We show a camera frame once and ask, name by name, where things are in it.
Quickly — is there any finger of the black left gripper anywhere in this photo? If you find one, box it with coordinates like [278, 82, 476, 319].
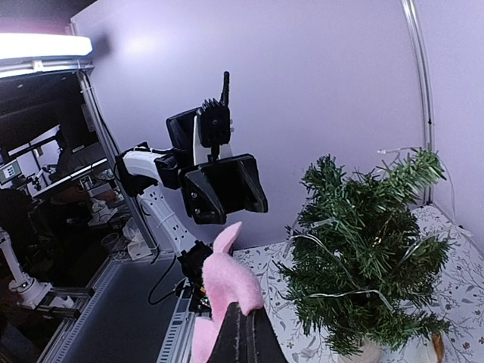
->
[237, 154, 268, 213]
[180, 167, 227, 225]

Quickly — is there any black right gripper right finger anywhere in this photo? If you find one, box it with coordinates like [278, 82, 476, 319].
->
[245, 308, 287, 363]

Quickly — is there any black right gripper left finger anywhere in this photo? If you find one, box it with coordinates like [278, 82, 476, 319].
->
[209, 302, 246, 363]

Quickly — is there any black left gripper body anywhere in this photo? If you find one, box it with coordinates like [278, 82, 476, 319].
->
[155, 108, 247, 218]

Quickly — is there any pink bow ornament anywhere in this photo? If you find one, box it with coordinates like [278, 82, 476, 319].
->
[191, 222, 264, 362]

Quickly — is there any pale round tree base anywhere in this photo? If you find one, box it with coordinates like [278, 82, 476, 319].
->
[337, 339, 382, 363]

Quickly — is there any clear string light garland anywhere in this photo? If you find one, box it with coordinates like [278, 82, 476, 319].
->
[281, 147, 449, 312]

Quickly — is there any small green christmas tree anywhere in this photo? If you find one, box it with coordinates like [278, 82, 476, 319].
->
[279, 148, 451, 355]

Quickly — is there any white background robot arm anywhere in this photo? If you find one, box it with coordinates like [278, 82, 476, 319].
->
[1, 228, 52, 310]

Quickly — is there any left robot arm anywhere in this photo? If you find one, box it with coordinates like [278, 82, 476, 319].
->
[116, 103, 268, 256]

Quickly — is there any cluttered background desk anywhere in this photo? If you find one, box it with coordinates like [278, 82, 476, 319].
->
[0, 154, 132, 228]

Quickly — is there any seated person in background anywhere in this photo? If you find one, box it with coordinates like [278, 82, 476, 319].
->
[54, 128, 105, 177]

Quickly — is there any floral patterned table mat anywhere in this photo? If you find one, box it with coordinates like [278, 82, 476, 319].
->
[230, 204, 484, 363]

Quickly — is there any front aluminium rail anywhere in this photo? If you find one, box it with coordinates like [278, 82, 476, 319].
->
[39, 255, 194, 362]

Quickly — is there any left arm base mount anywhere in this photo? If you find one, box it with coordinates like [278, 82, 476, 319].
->
[177, 240, 213, 313]

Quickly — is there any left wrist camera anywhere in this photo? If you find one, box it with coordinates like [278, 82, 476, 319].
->
[193, 98, 231, 165]

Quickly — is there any left black cable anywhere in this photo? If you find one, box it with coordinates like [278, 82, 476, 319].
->
[219, 70, 231, 107]

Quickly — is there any left aluminium frame post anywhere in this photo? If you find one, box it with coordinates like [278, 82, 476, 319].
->
[400, 0, 436, 207]

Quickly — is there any overhead ring light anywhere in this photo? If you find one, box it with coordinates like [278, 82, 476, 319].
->
[1, 33, 93, 61]

